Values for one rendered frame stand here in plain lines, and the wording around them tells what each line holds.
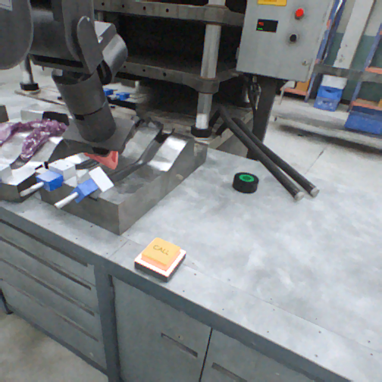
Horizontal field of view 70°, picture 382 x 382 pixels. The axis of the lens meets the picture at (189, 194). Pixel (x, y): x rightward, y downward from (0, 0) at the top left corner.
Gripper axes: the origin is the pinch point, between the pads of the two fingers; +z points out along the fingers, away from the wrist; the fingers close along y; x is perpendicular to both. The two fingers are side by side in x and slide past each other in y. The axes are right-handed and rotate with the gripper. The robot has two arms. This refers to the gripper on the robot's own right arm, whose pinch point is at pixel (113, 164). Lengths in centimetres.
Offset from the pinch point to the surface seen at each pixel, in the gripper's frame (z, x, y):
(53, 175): 10.8, -0.3, 18.7
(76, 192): 8.3, 3.8, 9.4
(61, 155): 24.6, -15.0, 31.4
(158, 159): 20.9, -18.4, 0.2
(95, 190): 10.0, 1.4, 6.7
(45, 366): 89, 45, 36
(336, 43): 286, -591, -152
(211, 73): 29, -72, -3
